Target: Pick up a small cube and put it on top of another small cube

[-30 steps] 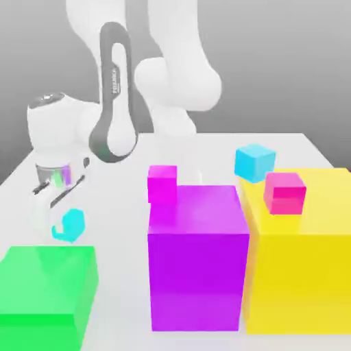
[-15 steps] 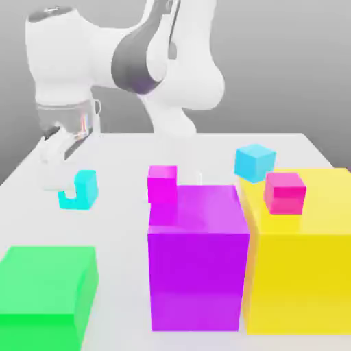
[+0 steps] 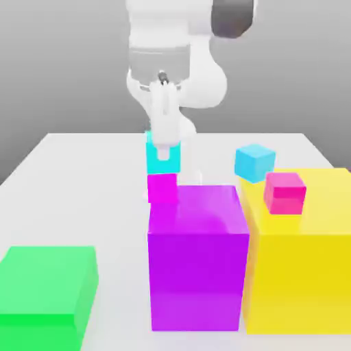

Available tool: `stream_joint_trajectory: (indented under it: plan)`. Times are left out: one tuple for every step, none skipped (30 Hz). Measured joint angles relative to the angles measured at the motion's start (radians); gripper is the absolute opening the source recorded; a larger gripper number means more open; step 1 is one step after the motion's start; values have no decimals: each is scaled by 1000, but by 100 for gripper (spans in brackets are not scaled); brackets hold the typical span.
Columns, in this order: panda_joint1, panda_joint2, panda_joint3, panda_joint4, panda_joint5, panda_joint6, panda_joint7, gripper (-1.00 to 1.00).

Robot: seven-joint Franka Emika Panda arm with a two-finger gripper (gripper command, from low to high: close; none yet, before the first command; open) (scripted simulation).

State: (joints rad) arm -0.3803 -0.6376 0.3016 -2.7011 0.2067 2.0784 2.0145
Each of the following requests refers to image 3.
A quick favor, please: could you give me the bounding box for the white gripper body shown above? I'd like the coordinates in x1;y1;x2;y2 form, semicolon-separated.
149;82;182;150

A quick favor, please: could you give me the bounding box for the small cyan cube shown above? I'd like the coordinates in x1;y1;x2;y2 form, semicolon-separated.
144;130;182;176

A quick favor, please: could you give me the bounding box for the small magenta cube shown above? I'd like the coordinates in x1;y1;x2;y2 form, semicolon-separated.
147;173;179;206

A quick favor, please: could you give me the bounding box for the small light blue cube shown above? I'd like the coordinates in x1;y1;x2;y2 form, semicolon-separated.
234;143;277;184

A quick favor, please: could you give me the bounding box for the small pink cube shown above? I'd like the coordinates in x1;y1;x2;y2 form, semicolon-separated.
263;171;307;215

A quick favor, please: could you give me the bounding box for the large purple box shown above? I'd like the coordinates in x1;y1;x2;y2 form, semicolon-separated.
147;184;251;332

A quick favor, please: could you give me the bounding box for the large green box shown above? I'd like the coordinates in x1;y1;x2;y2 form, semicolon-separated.
0;245;99;351

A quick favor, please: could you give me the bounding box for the large yellow box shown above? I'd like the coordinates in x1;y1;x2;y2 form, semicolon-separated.
237;167;351;336

